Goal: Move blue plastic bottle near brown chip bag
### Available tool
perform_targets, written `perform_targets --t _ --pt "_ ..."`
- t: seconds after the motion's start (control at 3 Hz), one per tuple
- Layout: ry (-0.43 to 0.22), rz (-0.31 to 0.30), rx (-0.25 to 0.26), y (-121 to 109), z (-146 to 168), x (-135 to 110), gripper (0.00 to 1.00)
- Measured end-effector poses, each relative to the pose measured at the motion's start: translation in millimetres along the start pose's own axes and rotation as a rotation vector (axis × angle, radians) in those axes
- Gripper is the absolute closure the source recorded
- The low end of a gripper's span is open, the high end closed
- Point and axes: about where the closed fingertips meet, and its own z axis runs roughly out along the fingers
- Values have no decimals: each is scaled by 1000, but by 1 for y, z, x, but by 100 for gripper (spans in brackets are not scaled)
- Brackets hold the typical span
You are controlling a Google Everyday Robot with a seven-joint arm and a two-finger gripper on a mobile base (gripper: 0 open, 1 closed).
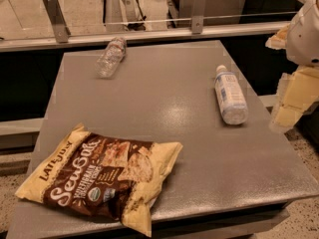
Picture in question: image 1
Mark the metal rail bracket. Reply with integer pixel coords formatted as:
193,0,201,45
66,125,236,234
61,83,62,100
42,0,71,43
191,0,206,34

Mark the clear crushed plastic bottle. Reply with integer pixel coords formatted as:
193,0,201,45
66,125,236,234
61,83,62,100
96,37,127,79

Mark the horizontal metal rail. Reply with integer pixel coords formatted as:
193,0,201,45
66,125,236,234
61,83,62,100
0,21,289,52

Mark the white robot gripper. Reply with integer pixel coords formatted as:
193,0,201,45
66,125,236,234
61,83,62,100
265,0,319,133

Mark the brown and yellow chip bag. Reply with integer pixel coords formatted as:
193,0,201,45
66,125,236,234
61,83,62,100
16,124,182,237

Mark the right metal rail bracket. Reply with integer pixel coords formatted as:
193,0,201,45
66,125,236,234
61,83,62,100
191,0,206,34

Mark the blue labelled plastic bottle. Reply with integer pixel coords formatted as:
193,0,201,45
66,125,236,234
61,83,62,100
214,65,248,125

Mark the left metal rail bracket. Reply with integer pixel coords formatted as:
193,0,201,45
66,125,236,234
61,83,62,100
42,0,71,43

